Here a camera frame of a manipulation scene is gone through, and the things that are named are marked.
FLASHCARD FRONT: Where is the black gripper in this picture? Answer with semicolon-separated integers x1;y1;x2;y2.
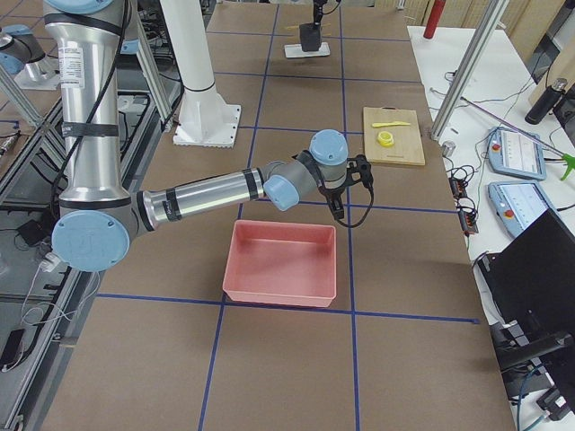
318;172;349;219
313;0;327;26

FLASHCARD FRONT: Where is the dark grey cloth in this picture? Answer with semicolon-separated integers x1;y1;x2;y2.
299;22;322;52

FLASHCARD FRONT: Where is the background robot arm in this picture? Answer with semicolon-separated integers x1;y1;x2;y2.
1;24;59;91

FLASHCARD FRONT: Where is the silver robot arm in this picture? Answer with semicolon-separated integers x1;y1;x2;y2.
44;1;351;272

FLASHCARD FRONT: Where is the black water bottle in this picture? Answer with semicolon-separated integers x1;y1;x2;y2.
525;77;568;125

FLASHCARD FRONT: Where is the white rack tray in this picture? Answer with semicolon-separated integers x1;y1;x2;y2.
284;42;331;58

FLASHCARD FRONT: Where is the pink plastic bin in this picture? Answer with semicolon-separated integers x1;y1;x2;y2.
223;220;337;308

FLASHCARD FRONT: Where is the wooden cutting board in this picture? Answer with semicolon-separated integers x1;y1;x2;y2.
363;107;425;166

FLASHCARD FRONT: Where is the yellow plastic knife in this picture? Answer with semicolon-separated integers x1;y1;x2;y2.
371;121;411;128

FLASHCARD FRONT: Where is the red bottle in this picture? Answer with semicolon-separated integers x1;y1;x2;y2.
423;0;447;40

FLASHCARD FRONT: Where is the lower teach pendant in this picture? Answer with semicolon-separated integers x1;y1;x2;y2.
487;180;557;238

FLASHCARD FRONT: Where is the teach pendant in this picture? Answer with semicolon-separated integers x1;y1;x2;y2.
487;128;546;180
487;180;557;238

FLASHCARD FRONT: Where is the upper teach pendant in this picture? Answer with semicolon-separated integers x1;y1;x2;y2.
487;128;546;180

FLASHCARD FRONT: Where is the black monitor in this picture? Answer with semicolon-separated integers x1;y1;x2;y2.
477;210;574;340

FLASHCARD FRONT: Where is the green spray bottle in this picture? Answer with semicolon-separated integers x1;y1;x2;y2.
561;154;575;181

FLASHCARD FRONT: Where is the black phone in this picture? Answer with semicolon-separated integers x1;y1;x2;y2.
1;328;25;372

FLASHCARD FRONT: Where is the black braided cable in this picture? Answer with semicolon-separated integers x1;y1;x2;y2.
334;179;376;228

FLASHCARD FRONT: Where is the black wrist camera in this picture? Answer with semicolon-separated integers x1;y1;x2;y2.
347;154;374;189

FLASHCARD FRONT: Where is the white camera pole base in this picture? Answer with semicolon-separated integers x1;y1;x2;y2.
161;0;242;148

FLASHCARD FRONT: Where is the aluminium frame post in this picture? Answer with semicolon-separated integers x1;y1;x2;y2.
430;0;509;142

